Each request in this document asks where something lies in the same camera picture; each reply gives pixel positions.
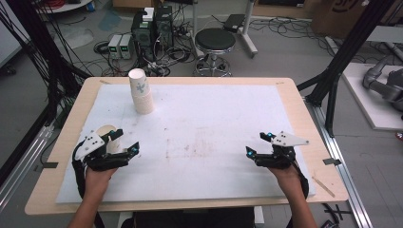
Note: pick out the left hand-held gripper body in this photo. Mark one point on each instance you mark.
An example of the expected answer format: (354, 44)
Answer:
(93, 152)

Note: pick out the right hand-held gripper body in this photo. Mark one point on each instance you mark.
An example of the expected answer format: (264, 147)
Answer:
(278, 156)

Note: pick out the single white paper cup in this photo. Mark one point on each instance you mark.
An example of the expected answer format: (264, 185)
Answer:
(109, 134)

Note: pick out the stack of white paper cups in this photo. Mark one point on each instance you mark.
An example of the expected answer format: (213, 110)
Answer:
(142, 91)

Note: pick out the person's right hand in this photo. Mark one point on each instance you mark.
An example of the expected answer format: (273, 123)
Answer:
(285, 180)

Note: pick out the person's left hand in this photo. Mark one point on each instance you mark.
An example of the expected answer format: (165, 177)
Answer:
(96, 182)

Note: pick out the black tape strip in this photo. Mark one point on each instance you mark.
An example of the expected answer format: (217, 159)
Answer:
(332, 161)
(50, 165)

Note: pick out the white foam mat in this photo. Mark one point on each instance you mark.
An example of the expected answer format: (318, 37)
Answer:
(202, 142)

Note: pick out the thin wooden stick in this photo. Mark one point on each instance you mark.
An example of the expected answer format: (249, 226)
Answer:
(323, 186)

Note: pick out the white table leg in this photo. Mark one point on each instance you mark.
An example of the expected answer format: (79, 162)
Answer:
(259, 217)

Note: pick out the grey bench power supply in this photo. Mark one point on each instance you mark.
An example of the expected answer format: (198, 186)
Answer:
(126, 47)
(114, 46)

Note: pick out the person's dark clothing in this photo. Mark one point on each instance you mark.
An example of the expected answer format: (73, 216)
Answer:
(193, 218)

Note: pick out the black computer tower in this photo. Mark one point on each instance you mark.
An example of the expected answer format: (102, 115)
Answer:
(143, 38)
(164, 27)

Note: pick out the white stand leg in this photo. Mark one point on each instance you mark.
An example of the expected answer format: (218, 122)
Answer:
(248, 34)

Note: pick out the white base board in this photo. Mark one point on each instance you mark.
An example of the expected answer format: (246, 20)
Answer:
(374, 110)

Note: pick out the black round stool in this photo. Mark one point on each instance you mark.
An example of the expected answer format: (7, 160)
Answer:
(214, 39)

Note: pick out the flat black device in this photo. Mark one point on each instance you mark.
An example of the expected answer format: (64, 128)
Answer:
(234, 22)

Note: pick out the small white box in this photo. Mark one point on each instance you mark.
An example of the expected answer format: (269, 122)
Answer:
(148, 14)

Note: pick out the blue tape roll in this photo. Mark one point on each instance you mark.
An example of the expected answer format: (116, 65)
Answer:
(91, 6)

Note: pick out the white round table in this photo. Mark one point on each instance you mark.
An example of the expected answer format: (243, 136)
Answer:
(69, 6)

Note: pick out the white board panel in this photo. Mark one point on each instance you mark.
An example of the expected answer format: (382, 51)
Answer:
(8, 38)

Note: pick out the brown cardboard box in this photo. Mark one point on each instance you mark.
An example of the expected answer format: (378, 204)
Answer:
(345, 15)

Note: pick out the aluminium rail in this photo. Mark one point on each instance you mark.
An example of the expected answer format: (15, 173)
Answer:
(22, 161)
(342, 164)

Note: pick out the black metal frame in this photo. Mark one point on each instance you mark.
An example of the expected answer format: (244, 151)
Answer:
(41, 47)
(345, 53)

